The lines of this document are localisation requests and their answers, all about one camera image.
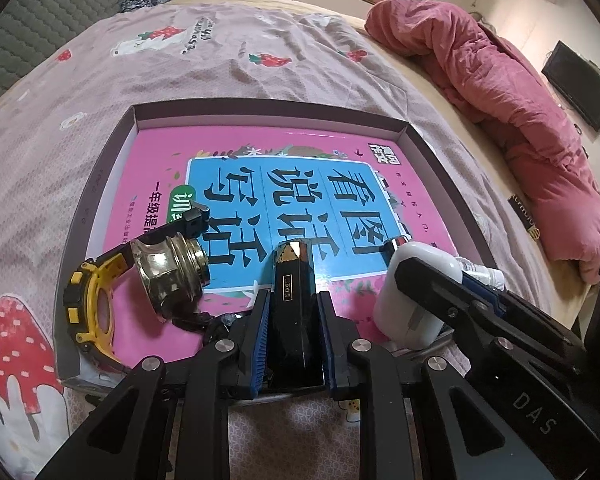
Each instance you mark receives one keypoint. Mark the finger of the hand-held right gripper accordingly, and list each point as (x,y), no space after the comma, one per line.
(480,290)
(430,280)

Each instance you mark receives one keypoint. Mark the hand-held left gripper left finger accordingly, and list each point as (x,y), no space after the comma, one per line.
(260,345)

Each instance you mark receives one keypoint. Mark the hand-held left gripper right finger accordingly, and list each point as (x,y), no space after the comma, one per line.
(327,345)

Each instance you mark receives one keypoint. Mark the white pill bottle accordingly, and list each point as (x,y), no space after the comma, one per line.
(485,272)

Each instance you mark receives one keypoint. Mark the white earbuds case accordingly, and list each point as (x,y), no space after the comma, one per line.
(405,310)

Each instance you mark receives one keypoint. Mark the black glossy bottle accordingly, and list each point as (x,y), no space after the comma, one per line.
(292,320)

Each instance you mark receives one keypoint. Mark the red and black lighter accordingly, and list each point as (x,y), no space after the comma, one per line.
(394,246)

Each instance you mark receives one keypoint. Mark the gold metal round cap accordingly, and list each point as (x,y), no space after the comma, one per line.
(170,275)

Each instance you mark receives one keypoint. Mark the black and yellow wristwatch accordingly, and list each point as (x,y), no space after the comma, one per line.
(102,310)

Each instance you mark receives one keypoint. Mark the grey shallow cardboard box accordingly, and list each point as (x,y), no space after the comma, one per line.
(100,175)

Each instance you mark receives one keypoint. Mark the black hair claw clip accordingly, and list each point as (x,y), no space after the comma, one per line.
(200,322)

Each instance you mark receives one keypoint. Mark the black and gold mattress label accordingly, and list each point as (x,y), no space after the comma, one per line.
(527,215)

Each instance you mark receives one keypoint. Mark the pink and blue book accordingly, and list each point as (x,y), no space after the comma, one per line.
(155,170)

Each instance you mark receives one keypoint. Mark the pink quilt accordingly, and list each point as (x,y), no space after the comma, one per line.
(480,60)

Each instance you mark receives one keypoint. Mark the strawberry printed bedsheet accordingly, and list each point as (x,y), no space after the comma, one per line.
(205,60)

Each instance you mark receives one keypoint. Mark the blue patterned cloth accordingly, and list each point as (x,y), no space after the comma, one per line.
(147,0)

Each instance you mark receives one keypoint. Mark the grey quilted headboard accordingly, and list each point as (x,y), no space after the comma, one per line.
(45,15)

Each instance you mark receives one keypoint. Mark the black wall television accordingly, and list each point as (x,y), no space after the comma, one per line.
(577,85)

